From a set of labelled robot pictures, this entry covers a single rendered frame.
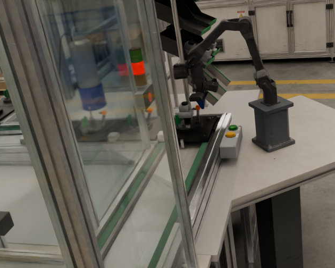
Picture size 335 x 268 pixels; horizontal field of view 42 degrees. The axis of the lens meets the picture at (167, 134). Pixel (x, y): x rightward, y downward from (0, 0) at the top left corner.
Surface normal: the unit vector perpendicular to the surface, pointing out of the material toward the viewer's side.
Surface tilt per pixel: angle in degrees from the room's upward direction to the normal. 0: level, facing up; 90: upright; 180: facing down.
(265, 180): 0
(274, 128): 90
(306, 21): 90
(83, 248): 90
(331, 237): 0
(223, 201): 0
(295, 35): 90
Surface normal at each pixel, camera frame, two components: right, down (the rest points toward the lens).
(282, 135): 0.37, 0.33
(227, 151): -0.27, 0.44
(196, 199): -0.16, -0.90
